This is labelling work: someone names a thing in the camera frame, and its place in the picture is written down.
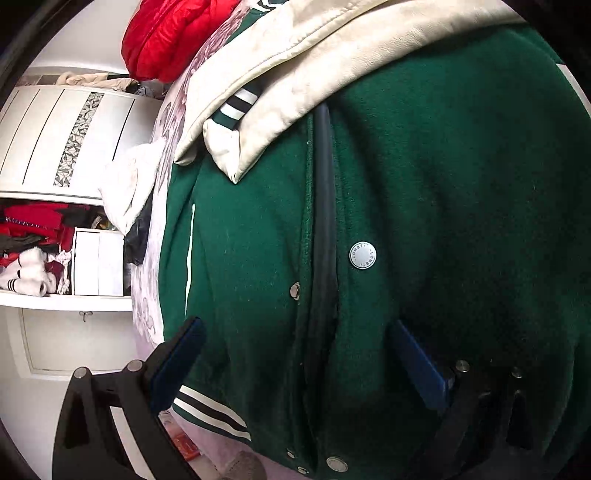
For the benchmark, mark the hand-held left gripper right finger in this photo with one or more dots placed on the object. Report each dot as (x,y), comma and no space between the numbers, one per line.
(422,369)

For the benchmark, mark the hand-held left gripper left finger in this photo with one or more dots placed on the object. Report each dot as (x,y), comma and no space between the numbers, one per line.
(180,360)

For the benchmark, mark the green and cream varsity jacket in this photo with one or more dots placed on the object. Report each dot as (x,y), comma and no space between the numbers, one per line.
(415,184)

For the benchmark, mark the pile of red white clothes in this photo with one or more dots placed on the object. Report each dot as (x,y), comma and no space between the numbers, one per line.
(32,244)

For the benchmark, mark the cream hanging clothes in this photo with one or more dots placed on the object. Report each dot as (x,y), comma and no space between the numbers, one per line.
(92,81)

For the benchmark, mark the red packet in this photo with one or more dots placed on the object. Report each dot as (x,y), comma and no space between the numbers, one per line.
(184,443)

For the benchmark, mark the metal cabinet key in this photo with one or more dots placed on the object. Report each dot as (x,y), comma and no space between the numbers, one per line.
(84,315)

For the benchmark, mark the dark cloth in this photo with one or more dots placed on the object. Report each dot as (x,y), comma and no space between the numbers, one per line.
(138,240)

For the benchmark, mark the white folded cloth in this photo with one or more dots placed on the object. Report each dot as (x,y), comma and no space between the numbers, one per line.
(129,184)

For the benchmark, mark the floral plush blanket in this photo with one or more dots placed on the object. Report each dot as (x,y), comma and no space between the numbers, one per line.
(178,99)

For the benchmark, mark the white wardrobe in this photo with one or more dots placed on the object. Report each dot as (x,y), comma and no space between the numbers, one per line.
(41,138)

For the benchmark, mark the red puffer jacket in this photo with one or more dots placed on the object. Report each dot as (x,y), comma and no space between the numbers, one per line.
(166,41)

